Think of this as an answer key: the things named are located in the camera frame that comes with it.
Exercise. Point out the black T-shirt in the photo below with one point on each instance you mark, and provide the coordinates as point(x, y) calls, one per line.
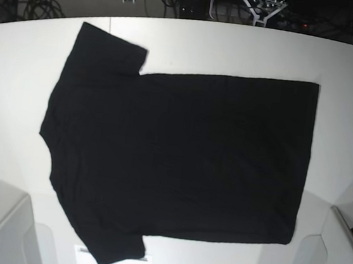
point(208, 158)

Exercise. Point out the white left partition panel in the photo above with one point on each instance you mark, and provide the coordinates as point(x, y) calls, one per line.
point(18, 238)

